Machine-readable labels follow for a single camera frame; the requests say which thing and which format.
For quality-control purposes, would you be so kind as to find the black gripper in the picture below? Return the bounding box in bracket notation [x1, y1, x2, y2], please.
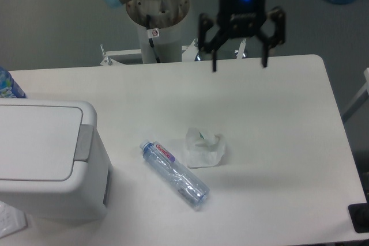
[198, 0, 287, 73]

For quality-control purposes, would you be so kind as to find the white push-lid trash can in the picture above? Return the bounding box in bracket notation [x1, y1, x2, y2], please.
[1, 99, 113, 220]

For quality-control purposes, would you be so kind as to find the crumpled white tissue pack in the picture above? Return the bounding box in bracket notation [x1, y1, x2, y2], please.
[184, 127, 225, 168]

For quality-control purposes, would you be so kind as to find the clear plastic water bottle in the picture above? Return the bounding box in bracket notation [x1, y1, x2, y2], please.
[140, 140, 210, 209]

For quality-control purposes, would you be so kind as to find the black clamp device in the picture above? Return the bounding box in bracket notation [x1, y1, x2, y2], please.
[348, 203, 368, 233]

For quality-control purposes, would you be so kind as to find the blue labelled bottle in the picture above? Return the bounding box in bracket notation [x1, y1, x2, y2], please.
[1, 67, 27, 99]

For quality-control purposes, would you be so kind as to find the white frame leg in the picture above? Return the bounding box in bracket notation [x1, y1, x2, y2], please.
[341, 68, 368, 124]

